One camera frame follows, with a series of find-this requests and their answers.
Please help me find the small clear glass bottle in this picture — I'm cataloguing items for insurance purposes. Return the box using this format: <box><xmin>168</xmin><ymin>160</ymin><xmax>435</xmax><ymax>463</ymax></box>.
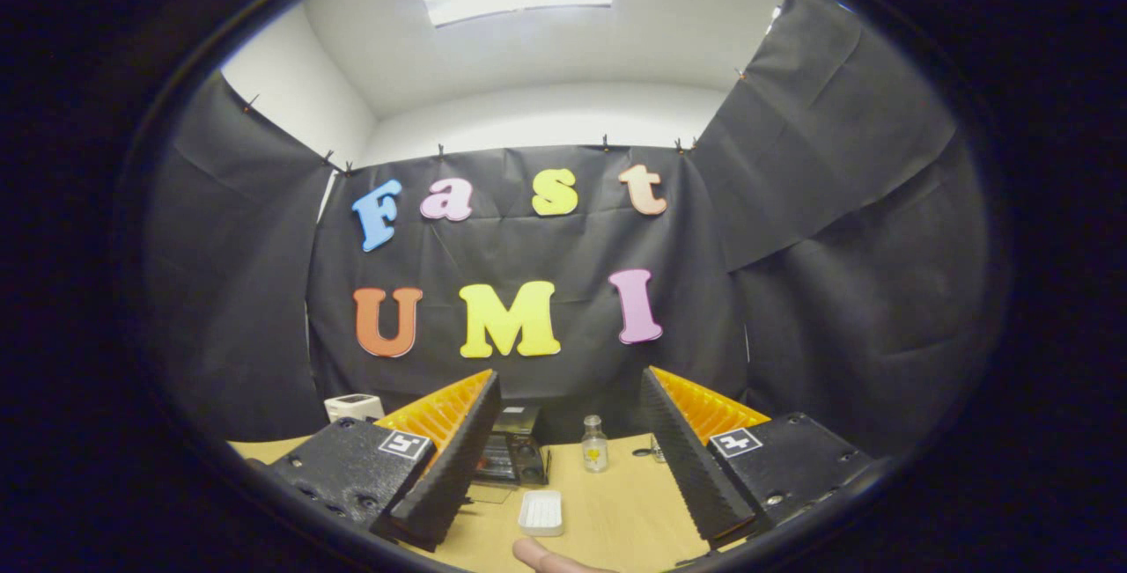
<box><xmin>581</xmin><ymin>415</ymin><xmax>609</xmax><ymax>474</ymax></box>

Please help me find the black backdrop cloth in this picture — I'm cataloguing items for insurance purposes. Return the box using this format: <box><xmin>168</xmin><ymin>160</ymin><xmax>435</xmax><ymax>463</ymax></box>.
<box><xmin>141</xmin><ymin>0</ymin><xmax>991</xmax><ymax>459</ymax></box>

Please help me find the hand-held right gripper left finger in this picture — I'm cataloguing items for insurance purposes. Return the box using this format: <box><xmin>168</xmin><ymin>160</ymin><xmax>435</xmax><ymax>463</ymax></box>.
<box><xmin>264</xmin><ymin>369</ymin><xmax>503</xmax><ymax>554</ymax></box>

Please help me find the white toaster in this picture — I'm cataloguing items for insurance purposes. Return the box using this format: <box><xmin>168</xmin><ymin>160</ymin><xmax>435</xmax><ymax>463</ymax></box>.
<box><xmin>323</xmin><ymin>393</ymin><xmax>386</xmax><ymax>424</ymax></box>

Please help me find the black electric oven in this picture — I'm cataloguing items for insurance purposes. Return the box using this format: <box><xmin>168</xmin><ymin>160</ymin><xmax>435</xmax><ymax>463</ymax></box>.
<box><xmin>458</xmin><ymin>404</ymin><xmax>552</xmax><ymax>505</ymax></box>

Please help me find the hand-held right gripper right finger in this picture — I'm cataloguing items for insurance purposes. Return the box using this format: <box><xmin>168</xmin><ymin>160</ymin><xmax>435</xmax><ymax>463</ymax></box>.
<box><xmin>639</xmin><ymin>366</ymin><xmax>873</xmax><ymax>549</ymax></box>

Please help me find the white rectangular tray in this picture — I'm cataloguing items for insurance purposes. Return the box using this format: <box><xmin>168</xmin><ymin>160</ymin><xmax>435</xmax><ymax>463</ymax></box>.
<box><xmin>518</xmin><ymin>490</ymin><xmax>564</xmax><ymax>538</ymax></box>

